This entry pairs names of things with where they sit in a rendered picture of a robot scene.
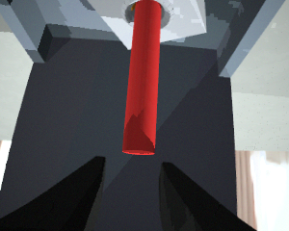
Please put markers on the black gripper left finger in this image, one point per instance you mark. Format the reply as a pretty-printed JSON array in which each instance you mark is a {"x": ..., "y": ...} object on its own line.
[{"x": 71, "y": 205}]

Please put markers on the red peg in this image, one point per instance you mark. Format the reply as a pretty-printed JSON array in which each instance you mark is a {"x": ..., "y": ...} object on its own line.
[{"x": 141, "y": 94}]

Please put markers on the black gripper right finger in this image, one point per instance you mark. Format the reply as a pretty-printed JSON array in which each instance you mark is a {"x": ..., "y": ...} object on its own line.
[{"x": 184, "y": 206}]

